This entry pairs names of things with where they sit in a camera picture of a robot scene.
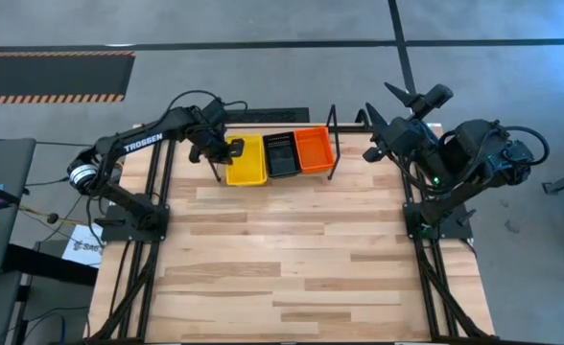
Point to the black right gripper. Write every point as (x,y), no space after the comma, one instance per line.
(406,139)

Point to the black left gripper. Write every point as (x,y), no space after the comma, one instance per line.
(214,146)

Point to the yellow plastic basket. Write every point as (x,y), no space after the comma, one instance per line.
(248,165)

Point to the black plastic basket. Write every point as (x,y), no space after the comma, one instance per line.
(282,158)

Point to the orange plastic basket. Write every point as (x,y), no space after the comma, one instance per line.
(314,151)

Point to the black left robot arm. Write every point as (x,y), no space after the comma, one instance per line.
(140,142)

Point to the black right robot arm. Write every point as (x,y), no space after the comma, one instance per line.
(474,148)

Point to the black table clamp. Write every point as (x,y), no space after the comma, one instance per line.
(360,115)

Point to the black floor grate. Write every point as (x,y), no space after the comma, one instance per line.
(272,115)

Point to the white printed paper sheet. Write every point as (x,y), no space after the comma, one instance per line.
(87,249)

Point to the black hazard-striped floor mat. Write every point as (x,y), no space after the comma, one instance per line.
(47,76)

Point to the black floor bar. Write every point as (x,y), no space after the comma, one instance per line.
(47,263)

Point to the grey side table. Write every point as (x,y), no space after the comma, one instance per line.
(4,158)

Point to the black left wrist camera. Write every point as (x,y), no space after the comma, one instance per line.
(215,112)

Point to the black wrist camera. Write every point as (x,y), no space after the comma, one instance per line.
(435,100)
(215,112)

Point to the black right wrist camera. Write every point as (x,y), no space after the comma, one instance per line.
(435,100)

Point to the black metal table frame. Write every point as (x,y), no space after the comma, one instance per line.
(287,335)

